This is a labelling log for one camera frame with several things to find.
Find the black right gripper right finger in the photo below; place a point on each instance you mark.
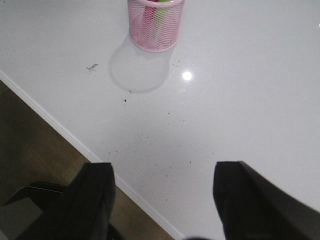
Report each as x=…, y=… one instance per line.
x=252, y=208

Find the black chair base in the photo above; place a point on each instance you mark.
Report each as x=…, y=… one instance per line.
x=42, y=194

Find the red marker pen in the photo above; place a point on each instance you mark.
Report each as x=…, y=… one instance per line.
x=147, y=30

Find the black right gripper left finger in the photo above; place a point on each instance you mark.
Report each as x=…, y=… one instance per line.
x=82, y=212

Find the pink mesh pen holder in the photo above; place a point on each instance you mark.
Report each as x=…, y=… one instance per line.
x=174, y=17

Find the green marker pen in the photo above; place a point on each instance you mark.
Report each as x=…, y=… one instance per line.
x=160, y=27

